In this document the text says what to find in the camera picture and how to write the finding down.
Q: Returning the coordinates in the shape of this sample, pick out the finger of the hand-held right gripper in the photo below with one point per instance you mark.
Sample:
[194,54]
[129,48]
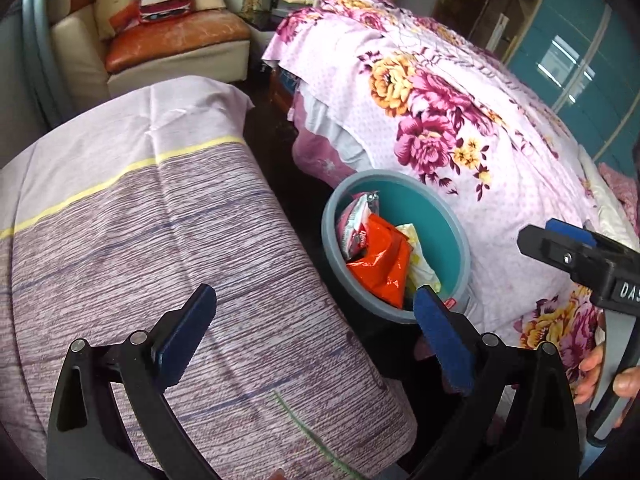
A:
[550,250]
[567,227]

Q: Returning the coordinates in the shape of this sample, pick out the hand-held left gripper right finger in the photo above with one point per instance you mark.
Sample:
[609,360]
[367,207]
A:
[445,340]

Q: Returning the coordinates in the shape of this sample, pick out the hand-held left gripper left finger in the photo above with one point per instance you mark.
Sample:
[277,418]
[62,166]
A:
[185,335]

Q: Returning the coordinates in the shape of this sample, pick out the yellow snack wrapper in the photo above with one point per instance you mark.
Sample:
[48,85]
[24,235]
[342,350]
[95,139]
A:
[420,265]

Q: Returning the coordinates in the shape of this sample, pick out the orange snack packet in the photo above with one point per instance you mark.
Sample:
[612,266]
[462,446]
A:
[380,265]

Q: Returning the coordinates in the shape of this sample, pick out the teal plastic bucket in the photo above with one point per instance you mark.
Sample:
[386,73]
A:
[440,230]

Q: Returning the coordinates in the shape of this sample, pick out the dark red snack wrapper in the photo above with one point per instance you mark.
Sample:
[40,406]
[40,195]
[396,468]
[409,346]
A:
[352,230]

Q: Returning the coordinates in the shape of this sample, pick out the person's right hand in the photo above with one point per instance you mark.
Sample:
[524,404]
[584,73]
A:
[590,375]

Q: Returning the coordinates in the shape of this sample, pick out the pink fleece blanket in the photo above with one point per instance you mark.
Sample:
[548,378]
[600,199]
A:
[620,185]

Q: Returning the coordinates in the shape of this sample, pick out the table with striped cloth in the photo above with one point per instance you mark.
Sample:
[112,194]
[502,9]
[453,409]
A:
[150,235]

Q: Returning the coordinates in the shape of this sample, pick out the pink floral bed sheet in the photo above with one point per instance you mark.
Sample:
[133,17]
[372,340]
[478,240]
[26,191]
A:
[450,110]

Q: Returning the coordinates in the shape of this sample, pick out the teal wardrobe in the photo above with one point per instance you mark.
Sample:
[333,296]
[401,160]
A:
[575,60]

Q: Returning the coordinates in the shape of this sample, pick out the dark wooden cabinet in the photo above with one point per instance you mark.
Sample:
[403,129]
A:
[475,0]

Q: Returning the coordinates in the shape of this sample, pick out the orange cardboard box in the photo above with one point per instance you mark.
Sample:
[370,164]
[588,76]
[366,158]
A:
[282,87]

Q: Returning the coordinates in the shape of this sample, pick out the cream sofa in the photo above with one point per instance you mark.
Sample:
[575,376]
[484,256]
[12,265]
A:
[80,60]

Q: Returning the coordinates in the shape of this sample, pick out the orange seat cushion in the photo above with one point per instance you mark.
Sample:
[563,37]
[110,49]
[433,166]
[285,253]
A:
[175,40]

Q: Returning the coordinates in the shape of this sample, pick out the dark side table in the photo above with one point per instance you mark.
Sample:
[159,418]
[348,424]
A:
[262,22]

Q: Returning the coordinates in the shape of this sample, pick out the grey-blue curtain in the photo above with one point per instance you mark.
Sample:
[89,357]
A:
[35,35]

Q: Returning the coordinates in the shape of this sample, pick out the floral pillow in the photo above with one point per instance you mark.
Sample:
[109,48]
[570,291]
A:
[115,5]

